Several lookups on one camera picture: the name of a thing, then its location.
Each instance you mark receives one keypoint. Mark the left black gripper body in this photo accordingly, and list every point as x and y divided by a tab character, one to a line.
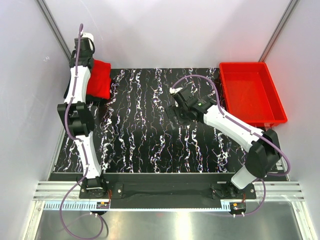
90	54

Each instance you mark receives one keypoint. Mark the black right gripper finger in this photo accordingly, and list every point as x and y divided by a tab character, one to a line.
176	125
171	114

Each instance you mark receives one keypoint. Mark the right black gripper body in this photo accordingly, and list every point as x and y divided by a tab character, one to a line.
181	112

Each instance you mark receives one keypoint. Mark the red t shirt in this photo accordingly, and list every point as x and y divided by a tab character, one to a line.
99	83

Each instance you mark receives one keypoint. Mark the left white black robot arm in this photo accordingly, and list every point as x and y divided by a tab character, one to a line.
78	120

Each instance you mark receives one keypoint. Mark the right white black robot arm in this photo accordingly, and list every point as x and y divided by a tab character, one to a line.
262	147

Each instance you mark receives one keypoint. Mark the folded black t shirt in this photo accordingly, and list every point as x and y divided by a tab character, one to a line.
89	98

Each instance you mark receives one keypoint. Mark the red plastic bin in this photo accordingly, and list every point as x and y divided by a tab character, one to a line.
250	94

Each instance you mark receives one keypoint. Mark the right small electronics board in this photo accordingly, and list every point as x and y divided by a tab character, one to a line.
237	206

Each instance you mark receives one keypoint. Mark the small electronics board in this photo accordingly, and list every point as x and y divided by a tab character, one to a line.
103	205
237	206

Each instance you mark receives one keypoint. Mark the left small electronics board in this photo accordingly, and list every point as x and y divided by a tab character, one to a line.
103	205

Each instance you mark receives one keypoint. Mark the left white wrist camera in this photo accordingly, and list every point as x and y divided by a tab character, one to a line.
89	36

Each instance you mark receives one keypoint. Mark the left aluminium frame post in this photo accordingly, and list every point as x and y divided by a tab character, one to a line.
49	18

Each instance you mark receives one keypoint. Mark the aluminium frame post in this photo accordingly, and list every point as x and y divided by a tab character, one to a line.
289	10
49	18

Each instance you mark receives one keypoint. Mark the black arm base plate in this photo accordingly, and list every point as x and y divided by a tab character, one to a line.
135	200

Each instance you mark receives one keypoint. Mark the white slotted cable duct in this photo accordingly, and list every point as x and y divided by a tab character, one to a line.
55	205

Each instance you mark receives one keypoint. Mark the aluminium table edge rail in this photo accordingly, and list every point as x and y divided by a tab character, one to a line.
276	191

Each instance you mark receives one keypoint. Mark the right aluminium frame post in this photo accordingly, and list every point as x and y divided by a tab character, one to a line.
289	10

